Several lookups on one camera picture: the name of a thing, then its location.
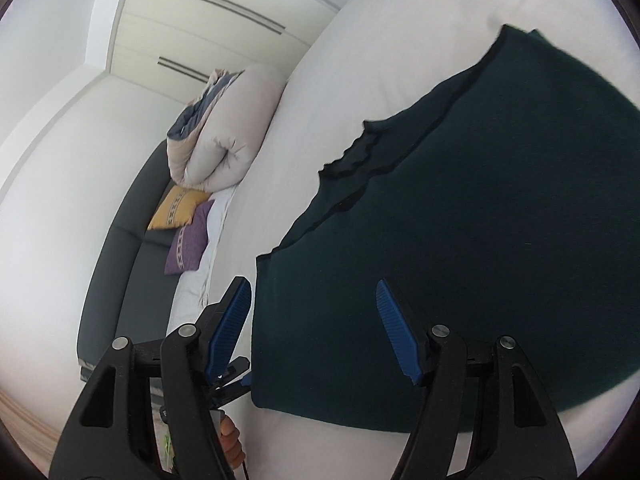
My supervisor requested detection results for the cream wardrobe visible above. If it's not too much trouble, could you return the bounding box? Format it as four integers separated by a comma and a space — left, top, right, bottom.
106, 0, 362, 87

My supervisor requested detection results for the dark green sweater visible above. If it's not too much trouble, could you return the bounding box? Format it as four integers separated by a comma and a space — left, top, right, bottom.
249, 23, 640, 434

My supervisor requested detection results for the white bed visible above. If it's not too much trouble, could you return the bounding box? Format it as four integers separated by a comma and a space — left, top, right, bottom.
165, 0, 640, 480

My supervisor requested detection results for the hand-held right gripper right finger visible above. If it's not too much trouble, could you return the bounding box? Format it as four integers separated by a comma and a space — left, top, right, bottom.
375, 279, 579, 480

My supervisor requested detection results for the person's left hand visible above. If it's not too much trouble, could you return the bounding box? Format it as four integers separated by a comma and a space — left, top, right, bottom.
219, 412, 247, 469

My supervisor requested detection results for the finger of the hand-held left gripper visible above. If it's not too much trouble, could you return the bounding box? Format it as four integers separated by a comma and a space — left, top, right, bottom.
220, 357, 251, 380
216, 374, 252, 407

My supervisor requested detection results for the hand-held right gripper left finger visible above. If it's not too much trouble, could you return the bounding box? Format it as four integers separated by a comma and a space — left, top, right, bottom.
47, 276, 253, 480

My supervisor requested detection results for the rolled beige duvet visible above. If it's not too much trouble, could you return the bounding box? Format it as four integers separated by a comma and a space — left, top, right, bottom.
166, 63, 289, 193

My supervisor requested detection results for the white crumpled sheet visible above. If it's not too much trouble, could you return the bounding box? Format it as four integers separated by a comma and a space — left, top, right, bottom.
166, 184, 242, 337

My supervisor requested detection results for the purple patterned pillow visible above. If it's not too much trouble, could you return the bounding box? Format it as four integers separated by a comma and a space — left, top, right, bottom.
163, 199, 216, 276

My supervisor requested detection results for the grey padded headboard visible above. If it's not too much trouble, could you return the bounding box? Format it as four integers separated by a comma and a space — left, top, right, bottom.
75, 139, 185, 387

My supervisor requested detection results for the yellow patterned pillow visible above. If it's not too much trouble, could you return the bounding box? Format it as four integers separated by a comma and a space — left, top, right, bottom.
146, 184, 212, 231

